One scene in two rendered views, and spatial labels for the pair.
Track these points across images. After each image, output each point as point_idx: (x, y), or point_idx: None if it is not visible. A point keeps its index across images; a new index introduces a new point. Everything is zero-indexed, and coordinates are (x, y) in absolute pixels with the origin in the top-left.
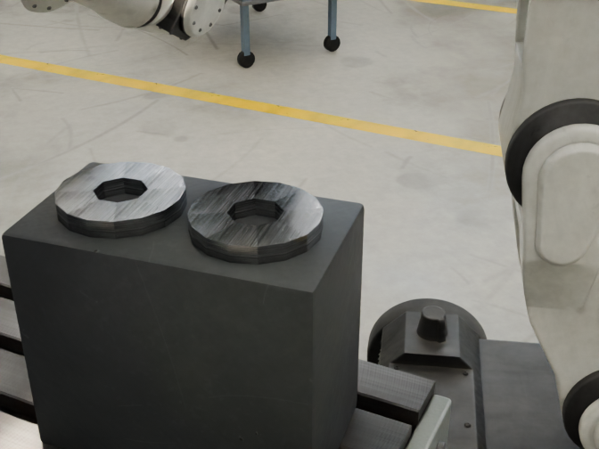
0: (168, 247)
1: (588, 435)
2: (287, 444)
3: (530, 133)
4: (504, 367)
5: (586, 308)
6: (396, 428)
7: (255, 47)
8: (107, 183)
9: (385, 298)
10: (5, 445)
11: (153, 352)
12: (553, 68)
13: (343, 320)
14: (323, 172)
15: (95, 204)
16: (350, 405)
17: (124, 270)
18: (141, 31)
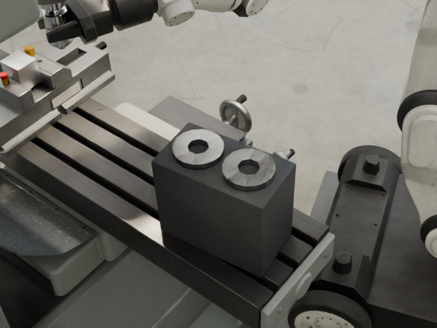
0: (212, 177)
1: (429, 244)
2: (252, 254)
3: (410, 103)
4: (408, 192)
5: (435, 185)
6: (305, 246)
7: None
8: (193, 141)
9: (376, 113)
10: (147, 230)
11: (205, 212)
12: (424, 74)
13: (281, 209)
14: (356, 13)
15: (187, 153)
16: (287, 235)
17: (195, 184)
18: None
